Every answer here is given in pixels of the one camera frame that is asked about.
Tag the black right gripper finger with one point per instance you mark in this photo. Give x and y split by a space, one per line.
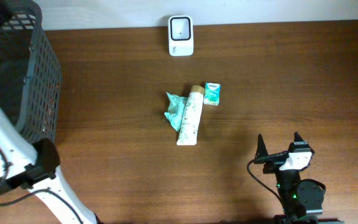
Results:
261 150
297 137

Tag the small green tissue pack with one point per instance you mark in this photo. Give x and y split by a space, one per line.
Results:
212 94

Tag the white floral cream tube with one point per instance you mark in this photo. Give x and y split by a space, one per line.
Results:
191 117

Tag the teal wipes packet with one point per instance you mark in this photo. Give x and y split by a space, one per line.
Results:
175 110

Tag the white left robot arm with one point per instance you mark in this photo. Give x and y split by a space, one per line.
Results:
36 168

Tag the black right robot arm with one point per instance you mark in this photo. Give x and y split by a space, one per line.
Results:
301 199

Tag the white barcode scanner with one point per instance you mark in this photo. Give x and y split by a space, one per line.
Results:
180 36

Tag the dark grey plastic basket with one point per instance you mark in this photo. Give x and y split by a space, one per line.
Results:
30 73

